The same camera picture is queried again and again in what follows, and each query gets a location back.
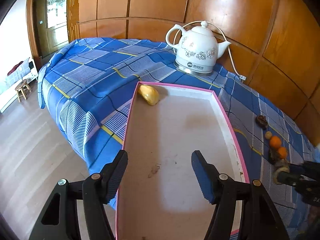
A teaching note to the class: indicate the yellow pear fruit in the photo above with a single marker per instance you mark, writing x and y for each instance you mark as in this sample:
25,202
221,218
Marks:
149,94

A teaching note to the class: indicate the orange fruit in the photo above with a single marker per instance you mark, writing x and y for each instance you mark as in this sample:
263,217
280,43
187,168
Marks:
275,142
282,153

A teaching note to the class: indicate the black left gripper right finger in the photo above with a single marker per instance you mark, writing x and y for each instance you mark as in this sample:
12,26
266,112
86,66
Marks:
259,217

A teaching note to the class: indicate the small wooden stool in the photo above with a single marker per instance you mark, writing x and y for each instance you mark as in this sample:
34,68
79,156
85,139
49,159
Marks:
22,90

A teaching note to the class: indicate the orange fruit near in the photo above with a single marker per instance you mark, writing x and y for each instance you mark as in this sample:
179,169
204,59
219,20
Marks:
282,153

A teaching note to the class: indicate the orange fruit far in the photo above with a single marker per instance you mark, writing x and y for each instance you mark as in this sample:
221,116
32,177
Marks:
275,142

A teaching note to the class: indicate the blue plaid tablecloth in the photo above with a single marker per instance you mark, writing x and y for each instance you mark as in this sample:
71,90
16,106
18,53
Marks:
88,85

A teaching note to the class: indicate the dark brown fruit far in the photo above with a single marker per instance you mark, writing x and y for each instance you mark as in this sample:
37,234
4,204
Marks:
262,122

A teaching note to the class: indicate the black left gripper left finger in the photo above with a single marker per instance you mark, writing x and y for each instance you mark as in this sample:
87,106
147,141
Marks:
58,218

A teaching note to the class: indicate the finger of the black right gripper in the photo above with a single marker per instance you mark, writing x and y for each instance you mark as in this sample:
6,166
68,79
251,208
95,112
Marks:
288,177
307,183

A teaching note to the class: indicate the white sofa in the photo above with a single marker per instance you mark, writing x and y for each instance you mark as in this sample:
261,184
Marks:
25,71

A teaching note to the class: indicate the wooden door with glass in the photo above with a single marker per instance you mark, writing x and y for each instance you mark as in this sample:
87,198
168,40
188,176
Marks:
50,25

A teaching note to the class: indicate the white ceramic electric kettle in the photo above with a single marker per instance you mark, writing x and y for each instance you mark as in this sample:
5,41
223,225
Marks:
197,50

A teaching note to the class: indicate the small yellow fruit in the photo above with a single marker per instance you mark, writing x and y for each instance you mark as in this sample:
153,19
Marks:
268,135

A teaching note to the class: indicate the dark brown fruit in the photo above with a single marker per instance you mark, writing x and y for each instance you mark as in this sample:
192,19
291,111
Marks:
273,156
262,122

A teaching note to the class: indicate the dark brown fruit near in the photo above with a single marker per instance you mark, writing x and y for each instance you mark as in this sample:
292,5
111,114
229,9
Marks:
273,156

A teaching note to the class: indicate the pink rimmed white tray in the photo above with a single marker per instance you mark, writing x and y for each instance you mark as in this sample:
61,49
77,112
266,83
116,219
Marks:
159,196

